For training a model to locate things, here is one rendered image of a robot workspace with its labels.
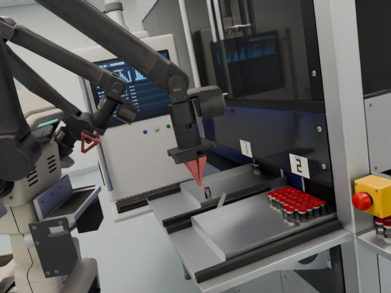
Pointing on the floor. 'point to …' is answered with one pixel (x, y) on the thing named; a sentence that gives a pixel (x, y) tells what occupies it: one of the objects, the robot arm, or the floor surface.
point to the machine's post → (346, 134)
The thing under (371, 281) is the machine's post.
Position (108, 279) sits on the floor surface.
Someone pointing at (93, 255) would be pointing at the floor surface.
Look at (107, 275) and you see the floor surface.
